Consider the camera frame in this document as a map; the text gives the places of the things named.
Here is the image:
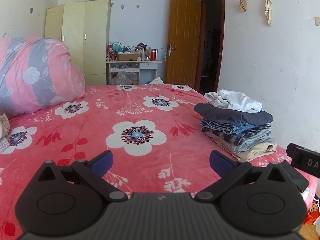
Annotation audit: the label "red floral blanket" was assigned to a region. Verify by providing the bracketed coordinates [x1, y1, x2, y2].
[0, 84, 315, 240]

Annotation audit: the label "clear plastic bag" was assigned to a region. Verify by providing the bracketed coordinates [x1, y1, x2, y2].
[109, 71, 137, 85]

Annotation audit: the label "white shirt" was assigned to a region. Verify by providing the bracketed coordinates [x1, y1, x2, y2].
[204, 89, 262, 113]

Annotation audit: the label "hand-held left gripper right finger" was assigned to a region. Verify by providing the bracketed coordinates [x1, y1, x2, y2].
[195, 150, 287, 202]

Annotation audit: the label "cardboard box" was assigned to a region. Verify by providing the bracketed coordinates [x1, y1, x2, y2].
[117, 52, 142, 61]

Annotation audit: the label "cream wardrobe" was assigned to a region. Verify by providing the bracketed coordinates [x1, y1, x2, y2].
[44, 0, 112, 87]

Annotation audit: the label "blue denim garment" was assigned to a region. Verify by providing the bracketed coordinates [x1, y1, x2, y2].
[200, 119, 272, 135]

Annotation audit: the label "teal plastic bag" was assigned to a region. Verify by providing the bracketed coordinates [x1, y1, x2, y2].
[111, 42, 125, 53]

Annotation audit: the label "beige garment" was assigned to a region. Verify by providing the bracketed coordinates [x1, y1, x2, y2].
[212, 135, 277, 162]

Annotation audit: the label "wooden door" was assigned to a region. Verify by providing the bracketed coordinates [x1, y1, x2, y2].
[164, 0, 202, 90]

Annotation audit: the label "dark grey garment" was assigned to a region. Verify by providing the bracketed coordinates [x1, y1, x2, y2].
[194, 102, 274, 125]

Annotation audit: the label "dark red door frame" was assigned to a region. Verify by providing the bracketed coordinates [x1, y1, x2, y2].
[195, 0, 225, 95]

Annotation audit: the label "light denim jeans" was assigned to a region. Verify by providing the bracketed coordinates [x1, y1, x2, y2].
[232, 130, 272, 154]

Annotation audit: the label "white desk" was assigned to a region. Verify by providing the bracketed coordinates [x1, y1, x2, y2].
[105, 60, 162, 85]

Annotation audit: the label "pink and blue pillow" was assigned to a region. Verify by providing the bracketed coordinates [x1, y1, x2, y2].
[0, 36, 86, 118]

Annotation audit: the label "white cable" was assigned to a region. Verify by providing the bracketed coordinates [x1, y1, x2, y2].
[300, 189, 320, 203]

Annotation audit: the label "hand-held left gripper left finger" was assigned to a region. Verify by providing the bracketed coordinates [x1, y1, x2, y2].
[36, 150, 127, 202]

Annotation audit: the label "checked cloth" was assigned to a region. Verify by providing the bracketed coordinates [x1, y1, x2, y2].
[0, 114, 11, 153]

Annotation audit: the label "cream hanging cloth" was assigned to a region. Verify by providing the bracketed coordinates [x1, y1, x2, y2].
[264, 0, 273, 26]

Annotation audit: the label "black phone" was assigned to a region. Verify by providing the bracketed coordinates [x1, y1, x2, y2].
[280, 160, 310, 192]

